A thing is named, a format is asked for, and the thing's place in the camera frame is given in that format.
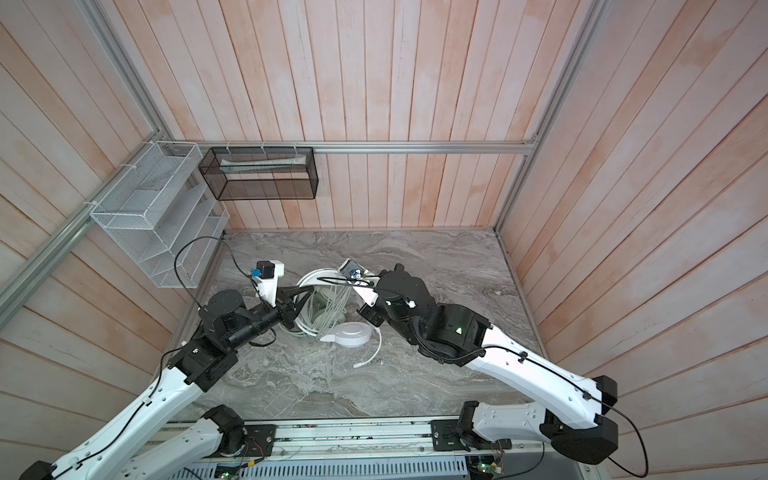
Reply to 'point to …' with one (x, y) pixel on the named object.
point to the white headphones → (348, 335)
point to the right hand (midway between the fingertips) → (365, 279)
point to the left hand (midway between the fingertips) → (314, 295)
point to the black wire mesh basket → (261, 173)
